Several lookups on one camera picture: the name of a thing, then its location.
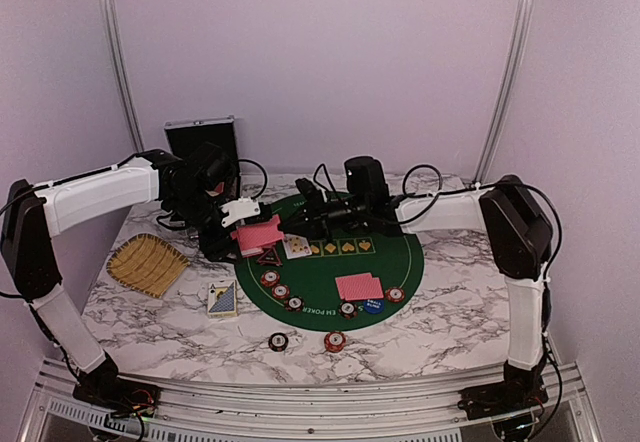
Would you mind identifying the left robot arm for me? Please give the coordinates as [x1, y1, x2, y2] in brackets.
[1, 143, 239, 407]

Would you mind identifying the aluminium poker case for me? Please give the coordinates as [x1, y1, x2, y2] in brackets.
[164, 115, 241, 196]

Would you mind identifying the black poker chip stack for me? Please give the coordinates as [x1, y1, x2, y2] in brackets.
[268, 332, 289, 352]

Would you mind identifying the round green poker mat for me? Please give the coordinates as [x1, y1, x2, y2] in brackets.
[233, 190, 425, 333]

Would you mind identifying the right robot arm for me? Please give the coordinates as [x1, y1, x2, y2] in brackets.
[279, 156, 561, 410]

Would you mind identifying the blue small blind button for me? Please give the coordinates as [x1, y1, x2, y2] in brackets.
[362, 299, 385, 315]

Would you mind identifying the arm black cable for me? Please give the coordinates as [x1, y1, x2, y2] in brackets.
[0, 157, 271, 298]
[394, 163, 564, 413]

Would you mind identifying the red poker chip stack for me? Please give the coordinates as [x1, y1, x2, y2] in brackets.
[324, 331, 347, 353]

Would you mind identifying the red-backed card deck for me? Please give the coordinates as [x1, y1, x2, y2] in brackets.
[232, 225, 277, 257]

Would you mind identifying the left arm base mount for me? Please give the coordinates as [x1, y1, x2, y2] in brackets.
[73, 372, 160, 418]

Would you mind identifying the dealt card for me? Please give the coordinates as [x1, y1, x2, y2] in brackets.
[335, 273, 373, 301]

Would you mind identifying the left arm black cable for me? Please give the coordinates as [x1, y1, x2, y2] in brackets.
[0, 157, 271, 298]

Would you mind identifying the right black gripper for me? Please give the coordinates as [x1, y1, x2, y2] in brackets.
[279, 190, 370, 243]

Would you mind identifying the playing card box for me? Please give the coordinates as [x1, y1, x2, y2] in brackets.
[206, 279, 238, 318]

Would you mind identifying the triangular all-in button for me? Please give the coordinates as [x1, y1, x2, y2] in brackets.
[256, 247, 282, 267]

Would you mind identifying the aluminium frame post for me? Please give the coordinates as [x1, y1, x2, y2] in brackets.
[100, 0, 145, 152]
[473, 0, 535, 182]

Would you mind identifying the left aluminium frame post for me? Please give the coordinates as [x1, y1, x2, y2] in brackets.
[100, 0, 145, 152]

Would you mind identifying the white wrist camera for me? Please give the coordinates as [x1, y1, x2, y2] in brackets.
[220, 197, 261, 227]
[315, 182, 330, 202]

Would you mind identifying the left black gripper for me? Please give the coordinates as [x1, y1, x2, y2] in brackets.
[167, 187, 243, 264]

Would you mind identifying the right aluminium frame post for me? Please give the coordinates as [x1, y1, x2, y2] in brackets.
[473, 0, 535, 182]

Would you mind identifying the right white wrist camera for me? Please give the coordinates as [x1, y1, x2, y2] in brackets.
[315, 182, 330, 202]

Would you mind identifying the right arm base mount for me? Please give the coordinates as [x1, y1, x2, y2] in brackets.
[457, 380, 549, 420]

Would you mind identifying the front aluminium rail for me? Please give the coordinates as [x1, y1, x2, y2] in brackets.
[19, 361, 601, 442]

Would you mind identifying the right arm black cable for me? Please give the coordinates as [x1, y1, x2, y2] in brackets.
[394, 163, 564, 413]

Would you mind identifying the woven bamboo tray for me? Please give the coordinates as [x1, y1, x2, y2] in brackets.
[106, 233, 190, 298]

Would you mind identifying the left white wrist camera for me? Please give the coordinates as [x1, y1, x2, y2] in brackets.
[220, 197, 261, 227]

